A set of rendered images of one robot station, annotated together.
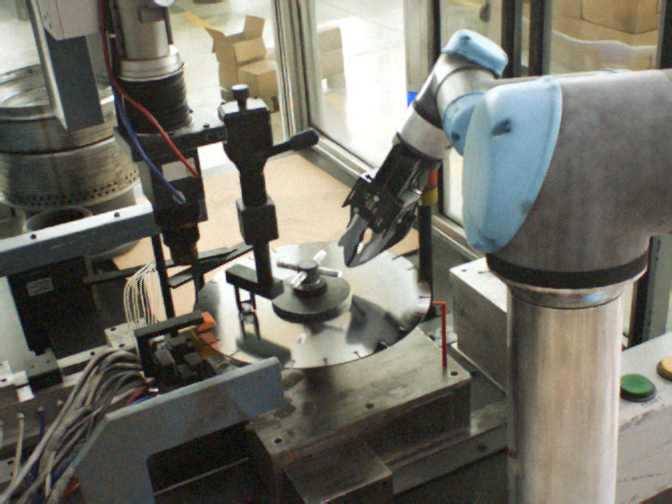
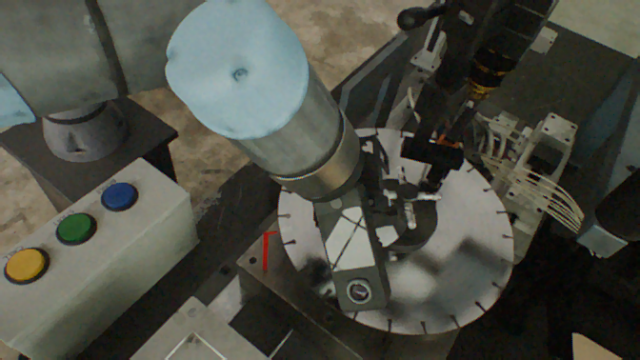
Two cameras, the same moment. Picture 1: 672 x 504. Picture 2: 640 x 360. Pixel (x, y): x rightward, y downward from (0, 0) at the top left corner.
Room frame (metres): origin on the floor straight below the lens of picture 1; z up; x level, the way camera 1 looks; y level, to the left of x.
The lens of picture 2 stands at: (1.24, -0.26, 1.43)
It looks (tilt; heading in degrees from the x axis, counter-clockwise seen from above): 52 degrees down; 141
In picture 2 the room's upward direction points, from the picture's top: 11 degrees clockwise
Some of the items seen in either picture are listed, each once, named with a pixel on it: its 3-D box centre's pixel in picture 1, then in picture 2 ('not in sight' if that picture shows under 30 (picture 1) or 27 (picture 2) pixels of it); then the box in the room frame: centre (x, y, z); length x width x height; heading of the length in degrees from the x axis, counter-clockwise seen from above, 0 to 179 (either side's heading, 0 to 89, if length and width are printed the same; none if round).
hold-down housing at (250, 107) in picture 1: (250, 167); (462, 47); (1.00, 0.09, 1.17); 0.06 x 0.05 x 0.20; 105
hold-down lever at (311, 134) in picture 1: (281, 141); (438, 20); (0.99, 0.05, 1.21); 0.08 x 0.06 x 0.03; 114
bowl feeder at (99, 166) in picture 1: (71, 166); not in sight; (1.68, 0.52, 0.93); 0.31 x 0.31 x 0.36
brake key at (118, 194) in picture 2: not in sight; (120, 197); (0.83, -0.29, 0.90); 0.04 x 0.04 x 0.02
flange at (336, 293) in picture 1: (310, 289); (399, 209); (1.05, 0.04, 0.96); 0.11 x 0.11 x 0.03
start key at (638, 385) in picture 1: (634, 389); (76, 229); (0.86, -0.35, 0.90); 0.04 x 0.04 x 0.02
